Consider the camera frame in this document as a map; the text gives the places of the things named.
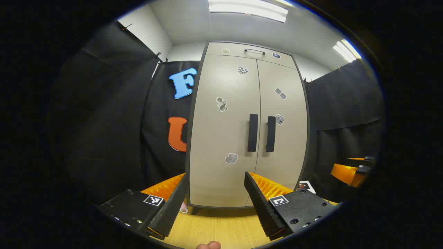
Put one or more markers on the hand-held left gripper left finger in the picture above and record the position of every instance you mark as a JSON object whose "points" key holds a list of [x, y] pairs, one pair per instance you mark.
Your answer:
{"points": [[173, 211]]}

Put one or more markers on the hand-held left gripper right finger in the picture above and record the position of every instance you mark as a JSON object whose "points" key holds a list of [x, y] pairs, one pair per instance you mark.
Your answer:
{"points": [[263, 211]]}

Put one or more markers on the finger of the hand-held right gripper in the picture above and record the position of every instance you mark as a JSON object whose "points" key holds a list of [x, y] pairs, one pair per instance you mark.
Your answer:
{"points": [[360, 159], [347, 174]]}

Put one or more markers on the beige cabinet door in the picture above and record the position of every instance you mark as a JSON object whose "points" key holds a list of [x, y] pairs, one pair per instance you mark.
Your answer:
{"points": [[214, 138], [292, 148]]}

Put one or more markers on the beige double-door shoe cabinet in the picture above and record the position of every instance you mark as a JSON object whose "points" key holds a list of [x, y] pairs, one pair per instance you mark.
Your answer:
{"points": [[188, 148]]}

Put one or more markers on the beige cabinet drawer front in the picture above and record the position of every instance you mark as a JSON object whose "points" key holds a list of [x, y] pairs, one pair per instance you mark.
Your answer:
{"points": [[235, 51]]}

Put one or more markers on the pink starfish plush toy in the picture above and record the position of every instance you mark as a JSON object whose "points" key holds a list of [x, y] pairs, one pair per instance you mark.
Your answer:
{"points": [[183, 209]]}

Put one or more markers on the small white box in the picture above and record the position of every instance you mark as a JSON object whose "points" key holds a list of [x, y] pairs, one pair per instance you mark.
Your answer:
{"points": [[307, 186]]}

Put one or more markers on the small ceiling light panel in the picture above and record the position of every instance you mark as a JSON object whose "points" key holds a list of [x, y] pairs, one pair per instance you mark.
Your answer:
{"points": [[347, 51]]}

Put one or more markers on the black backdrop cloth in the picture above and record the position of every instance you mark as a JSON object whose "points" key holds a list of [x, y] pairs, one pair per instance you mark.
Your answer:
{"points": [[104, 121]]}

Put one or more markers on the large ceiling light panel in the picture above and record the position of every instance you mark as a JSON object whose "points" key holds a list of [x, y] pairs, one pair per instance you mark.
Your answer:
{"points": [[247, 8]]}

